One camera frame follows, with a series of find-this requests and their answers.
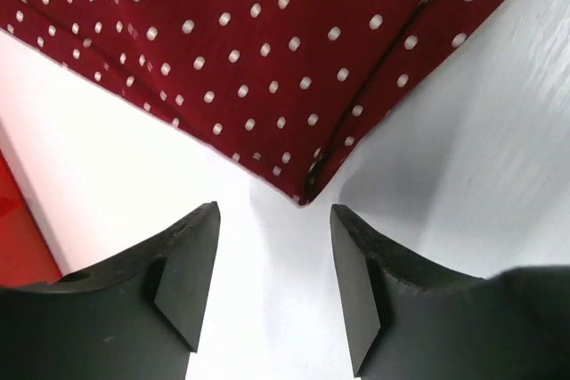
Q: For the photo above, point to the red plastic bin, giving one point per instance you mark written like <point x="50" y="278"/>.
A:
<point x="24" y="256"/>

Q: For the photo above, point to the dark red polka-dot skirt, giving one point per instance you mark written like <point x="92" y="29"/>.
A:
<point x="285" y="88"/>

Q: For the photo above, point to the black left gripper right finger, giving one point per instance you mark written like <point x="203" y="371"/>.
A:
<point x="407" y="317"/>

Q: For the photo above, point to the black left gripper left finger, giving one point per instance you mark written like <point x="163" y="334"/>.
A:
<point x="135" y="315"/>

